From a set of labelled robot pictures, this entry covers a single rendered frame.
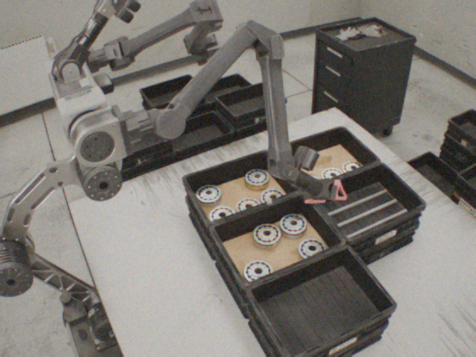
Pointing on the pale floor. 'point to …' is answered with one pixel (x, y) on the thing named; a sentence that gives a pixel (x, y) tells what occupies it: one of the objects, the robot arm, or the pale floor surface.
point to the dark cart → (363, 74)
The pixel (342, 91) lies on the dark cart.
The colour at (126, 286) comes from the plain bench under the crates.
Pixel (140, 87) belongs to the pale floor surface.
